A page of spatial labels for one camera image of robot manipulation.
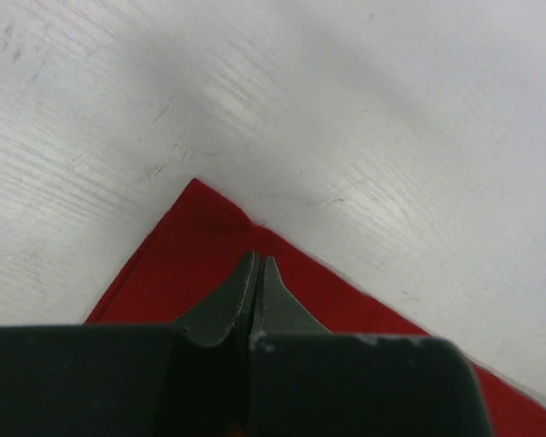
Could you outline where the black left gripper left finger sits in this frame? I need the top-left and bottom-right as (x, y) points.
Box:
(173, 251), (260, 349)

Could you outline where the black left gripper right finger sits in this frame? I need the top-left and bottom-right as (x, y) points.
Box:
(249, 256), (330, 340)

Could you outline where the red t shirt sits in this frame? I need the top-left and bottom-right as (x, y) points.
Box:
(84, 177), (546, 437)

